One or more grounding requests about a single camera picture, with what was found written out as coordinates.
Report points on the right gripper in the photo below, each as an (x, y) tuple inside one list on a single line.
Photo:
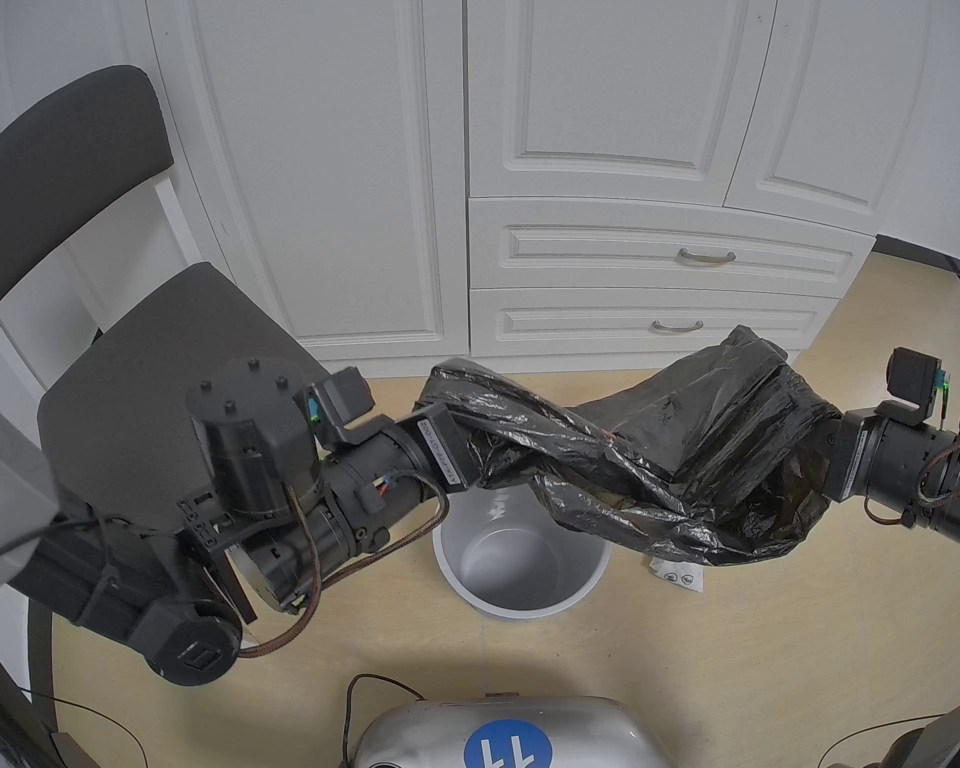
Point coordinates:
[(892, 465)]

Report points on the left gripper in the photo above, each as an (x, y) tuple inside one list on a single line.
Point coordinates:
[(390, 465)]

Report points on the black plastic bag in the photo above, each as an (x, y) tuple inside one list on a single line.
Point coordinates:
[(712, 420)]

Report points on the white printed wrapper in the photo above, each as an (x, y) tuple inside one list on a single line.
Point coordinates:
[(679, 577)]

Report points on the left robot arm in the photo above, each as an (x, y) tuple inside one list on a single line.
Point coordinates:
[(247, 435)]

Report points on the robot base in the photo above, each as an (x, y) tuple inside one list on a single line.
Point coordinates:
[(420, 735)]

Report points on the white trash bin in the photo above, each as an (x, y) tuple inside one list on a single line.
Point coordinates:
[(517, 570)]

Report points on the white chair grey cushions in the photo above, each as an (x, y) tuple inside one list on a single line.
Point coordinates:
[(112, 375)]

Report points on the white wardrobe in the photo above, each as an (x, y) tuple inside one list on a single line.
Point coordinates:
[(600, 90)]

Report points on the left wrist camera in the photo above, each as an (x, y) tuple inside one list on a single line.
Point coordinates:
[(341, 394)]

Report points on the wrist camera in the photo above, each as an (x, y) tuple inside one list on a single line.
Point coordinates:
[(341, 394), (911, 375)]

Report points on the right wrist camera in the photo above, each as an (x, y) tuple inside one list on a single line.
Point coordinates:
[(911, 375)]

